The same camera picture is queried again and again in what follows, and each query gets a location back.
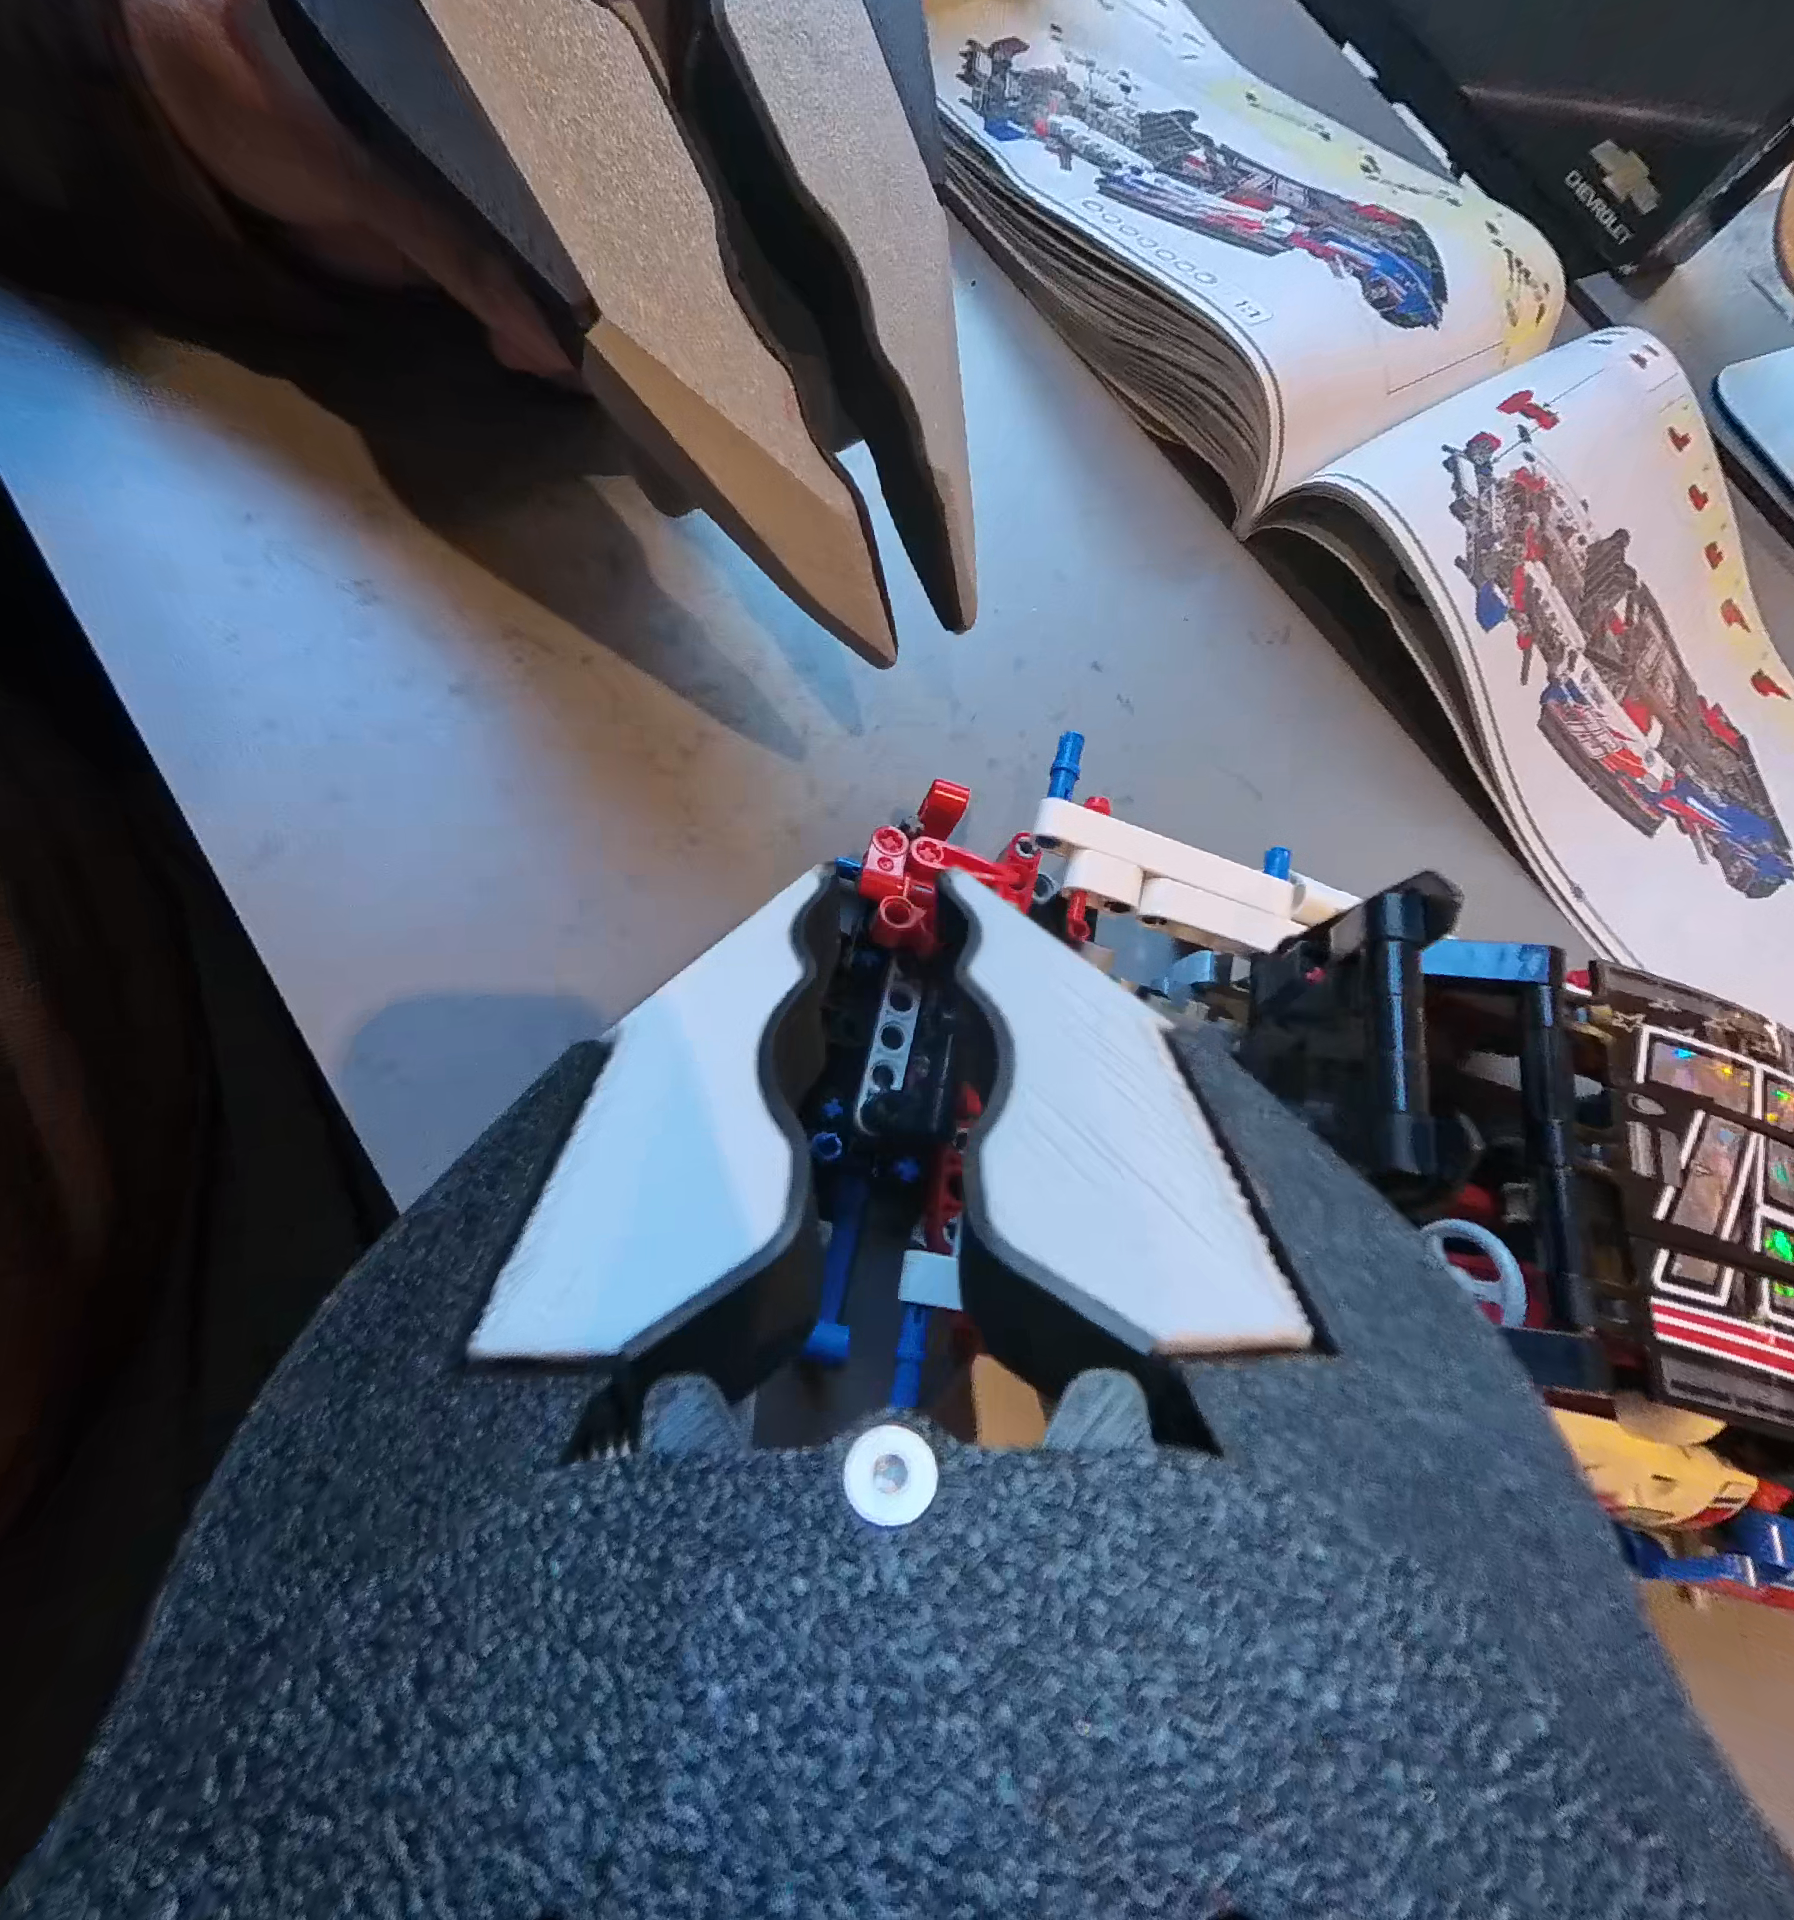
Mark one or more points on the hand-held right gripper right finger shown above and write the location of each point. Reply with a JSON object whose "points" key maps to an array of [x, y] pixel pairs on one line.
{"points": [[1138, 1184]]}

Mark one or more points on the person's left hand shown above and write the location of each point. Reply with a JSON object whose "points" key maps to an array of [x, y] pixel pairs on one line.
{"points": [[388, 256]]}

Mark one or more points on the white board stand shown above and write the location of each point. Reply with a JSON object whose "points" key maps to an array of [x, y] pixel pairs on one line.
{"points": [[1790, 435]]}

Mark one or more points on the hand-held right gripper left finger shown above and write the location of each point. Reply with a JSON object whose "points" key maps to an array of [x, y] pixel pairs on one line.
{"points": [[643, 1184]]}

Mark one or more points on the person's brown shirt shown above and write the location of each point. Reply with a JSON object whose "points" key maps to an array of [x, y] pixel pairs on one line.
{"points": [[42, 1124]]}

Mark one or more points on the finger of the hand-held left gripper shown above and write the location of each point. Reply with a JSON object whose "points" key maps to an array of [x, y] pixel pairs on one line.
{"points": [[868, 224], [643, 195]]}

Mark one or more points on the toy brick race car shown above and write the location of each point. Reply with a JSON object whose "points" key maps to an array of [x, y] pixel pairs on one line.
{"points": [[1511, 1140]]}

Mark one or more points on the open instruction booklet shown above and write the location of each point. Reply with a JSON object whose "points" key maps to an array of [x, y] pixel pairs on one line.
{"points": [[1363, 346]]}

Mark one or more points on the red teardrop brick piece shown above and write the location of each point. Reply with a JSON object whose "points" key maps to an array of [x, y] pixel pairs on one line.
{"points": [[980, 862]]}

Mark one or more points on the black toy car box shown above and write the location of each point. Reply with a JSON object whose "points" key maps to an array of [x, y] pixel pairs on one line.
{"points": [[1587, 121]]}

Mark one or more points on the grey desk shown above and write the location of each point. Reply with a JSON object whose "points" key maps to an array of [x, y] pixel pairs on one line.
{"points": [[463, 720]]}

